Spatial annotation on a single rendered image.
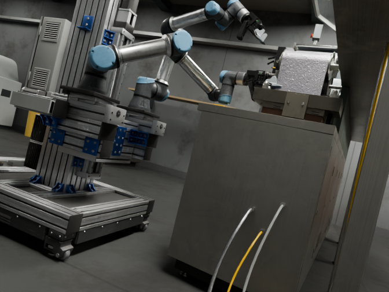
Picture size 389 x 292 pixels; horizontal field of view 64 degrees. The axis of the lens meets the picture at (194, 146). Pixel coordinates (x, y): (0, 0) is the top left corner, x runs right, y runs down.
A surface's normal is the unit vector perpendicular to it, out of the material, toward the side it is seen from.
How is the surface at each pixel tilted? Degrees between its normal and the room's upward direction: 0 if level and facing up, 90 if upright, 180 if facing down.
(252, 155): 90
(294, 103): 90
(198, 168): 90
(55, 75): 90
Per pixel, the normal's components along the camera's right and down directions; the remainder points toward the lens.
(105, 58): 0.26, 0.14
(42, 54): -0.34, -0.07
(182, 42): 0.50, 0.07
